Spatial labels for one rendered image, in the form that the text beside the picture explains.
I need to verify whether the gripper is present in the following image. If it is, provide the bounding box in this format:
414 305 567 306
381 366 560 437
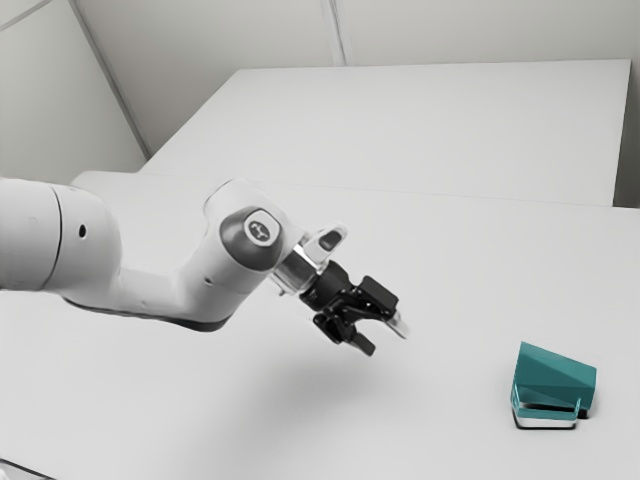
299 260 410 358

